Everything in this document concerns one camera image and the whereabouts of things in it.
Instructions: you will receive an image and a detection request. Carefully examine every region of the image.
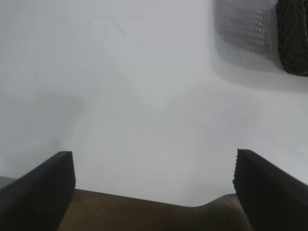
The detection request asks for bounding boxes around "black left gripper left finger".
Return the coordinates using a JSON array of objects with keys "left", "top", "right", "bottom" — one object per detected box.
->
[{"left": 0, "top": 151, "right": 77, "bottom": 231}]

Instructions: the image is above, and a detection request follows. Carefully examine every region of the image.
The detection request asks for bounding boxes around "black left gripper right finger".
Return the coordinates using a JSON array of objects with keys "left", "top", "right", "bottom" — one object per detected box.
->
[{"left": 232, "top": 148, "right": 308, "bottom": 231}]

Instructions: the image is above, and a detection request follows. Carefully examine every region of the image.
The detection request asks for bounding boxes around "dark brown woven basket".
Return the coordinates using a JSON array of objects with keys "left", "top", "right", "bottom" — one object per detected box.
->
[{"left": 275, "top": 0, "right": 308, "bottom": 77}]

